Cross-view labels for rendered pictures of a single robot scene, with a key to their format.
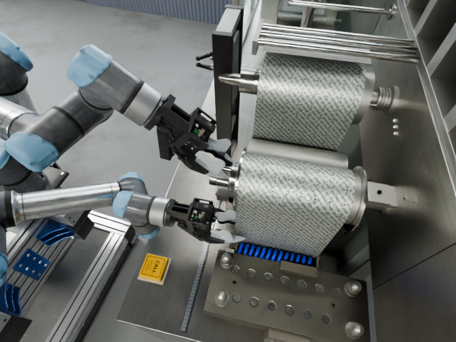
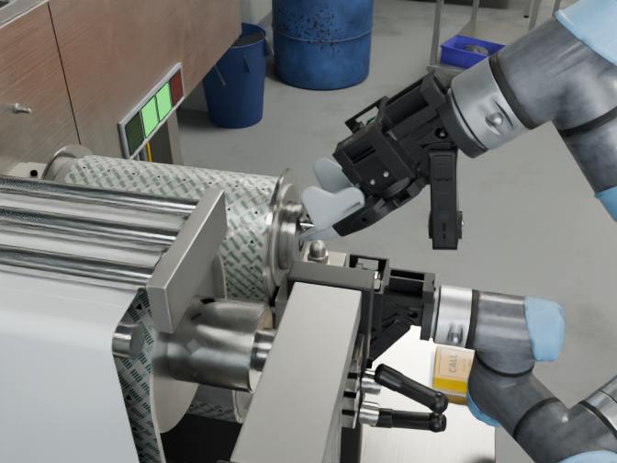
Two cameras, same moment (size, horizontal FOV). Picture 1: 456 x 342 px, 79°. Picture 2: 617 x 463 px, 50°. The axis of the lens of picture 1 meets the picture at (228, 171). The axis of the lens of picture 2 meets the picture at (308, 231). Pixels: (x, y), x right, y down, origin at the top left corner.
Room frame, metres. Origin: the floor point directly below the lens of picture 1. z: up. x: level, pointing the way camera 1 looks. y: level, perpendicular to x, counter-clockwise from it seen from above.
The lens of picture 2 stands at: (0.96, 0.00, 1.69)
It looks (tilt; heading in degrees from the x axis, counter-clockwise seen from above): 36 degrees down; 180
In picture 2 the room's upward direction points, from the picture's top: straight up
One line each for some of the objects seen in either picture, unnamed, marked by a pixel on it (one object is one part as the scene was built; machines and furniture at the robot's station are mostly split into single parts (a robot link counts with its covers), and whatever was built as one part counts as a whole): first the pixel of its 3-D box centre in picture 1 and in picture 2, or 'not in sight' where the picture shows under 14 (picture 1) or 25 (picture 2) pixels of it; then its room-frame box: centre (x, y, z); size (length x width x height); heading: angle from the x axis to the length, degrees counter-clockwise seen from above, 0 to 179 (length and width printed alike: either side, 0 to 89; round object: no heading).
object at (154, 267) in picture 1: (154, 267); (457, 369); (0.26, 0.23, 0.91); 0.07 x 0.07 x 0.02; 78
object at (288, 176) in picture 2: (240, 178); (282, 234); (0.37, -0.03, 1.25); 0.15 x 0.01 x 0.15; 168
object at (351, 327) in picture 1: (356, 329); not in sight; (0.08, -0.30, 1.05); 0.04 x 0.04 x 0.04
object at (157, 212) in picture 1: (163, 210); (448, 317); (0.35, 0.18, 1.11); 0.08 x 0.05 x 0.08; 168
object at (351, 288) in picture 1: (354, 287); not in sight; (0.17, -0.32, 1.05); 0.04 x 0.04 x 0.04
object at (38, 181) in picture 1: (21, 178); not in sight; (0.62, 0.83, 0.87); 0.15 x 0.15 x 0.10
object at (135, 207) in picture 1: (136, 207); (512, 327); (0.37, 0.25, 1.11); 0.11 x 0.08 x 0.09; 78
